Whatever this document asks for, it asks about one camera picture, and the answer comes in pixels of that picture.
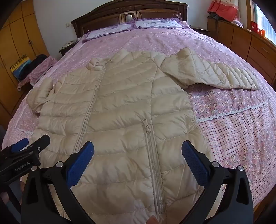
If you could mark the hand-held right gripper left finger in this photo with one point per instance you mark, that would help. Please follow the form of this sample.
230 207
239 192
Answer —
79 164

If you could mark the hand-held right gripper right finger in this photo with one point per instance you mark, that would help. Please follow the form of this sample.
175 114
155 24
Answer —
195 164

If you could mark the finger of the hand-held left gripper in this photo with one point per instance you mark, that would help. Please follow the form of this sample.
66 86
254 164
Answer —
41 141
19 145

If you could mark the beige quilted down jacket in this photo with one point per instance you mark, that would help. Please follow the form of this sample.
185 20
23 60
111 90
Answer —
120 107

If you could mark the dark clothes pile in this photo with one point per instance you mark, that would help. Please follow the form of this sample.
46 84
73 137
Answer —
36 61

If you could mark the grey clothes pile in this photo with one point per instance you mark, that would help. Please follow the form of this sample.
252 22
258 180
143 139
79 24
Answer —
213 15

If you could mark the person's right hand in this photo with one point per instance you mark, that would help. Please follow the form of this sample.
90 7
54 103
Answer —
152 220

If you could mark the pink floral bedspread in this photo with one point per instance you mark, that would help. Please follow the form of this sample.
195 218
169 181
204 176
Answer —
226 107

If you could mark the pink floral cloth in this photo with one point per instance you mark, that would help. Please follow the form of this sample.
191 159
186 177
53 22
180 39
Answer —
41 69

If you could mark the blue and yellow picture book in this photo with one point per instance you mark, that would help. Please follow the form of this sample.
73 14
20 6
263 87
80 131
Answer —
19 66

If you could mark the dark wooden nightstand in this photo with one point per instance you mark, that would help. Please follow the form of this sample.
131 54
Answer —
199 30
69 50

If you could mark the papers on nightstand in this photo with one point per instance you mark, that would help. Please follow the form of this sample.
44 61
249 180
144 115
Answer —
68 44

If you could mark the wooden wardrobe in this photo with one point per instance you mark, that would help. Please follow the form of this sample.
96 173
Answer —
17 43

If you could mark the purple frilled white pillow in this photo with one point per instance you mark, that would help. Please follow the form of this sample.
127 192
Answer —
157 23
107 31

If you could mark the wooden dresser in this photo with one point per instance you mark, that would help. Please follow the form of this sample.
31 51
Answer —
237 36

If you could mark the dark wooden headboard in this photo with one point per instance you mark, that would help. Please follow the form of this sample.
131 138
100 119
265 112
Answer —
107 21

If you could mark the orange box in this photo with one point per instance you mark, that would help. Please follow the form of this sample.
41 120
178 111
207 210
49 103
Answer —
261 32

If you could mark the red box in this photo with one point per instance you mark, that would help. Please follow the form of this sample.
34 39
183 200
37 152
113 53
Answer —
254 26

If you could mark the red and pink hanging cloth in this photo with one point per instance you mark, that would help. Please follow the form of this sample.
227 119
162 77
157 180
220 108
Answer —
224 9

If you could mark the window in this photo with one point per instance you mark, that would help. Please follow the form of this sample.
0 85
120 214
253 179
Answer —
264 17

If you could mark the white wall socket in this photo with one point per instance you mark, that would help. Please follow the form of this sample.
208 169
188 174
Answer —
68 24

